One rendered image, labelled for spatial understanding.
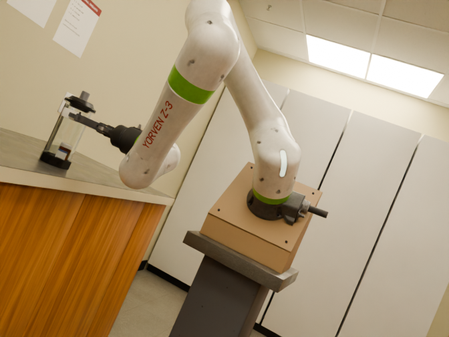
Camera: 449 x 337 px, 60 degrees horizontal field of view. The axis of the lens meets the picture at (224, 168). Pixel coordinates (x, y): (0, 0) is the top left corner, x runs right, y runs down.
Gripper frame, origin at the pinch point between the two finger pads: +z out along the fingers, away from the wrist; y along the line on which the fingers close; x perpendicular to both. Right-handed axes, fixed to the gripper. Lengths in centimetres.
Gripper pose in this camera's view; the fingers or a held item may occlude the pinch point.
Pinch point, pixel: (77, 118)
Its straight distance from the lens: 142.1
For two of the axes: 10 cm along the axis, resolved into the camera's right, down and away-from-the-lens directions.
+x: -4.0, 9.1, -0.3
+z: -8.8, -3.8, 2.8
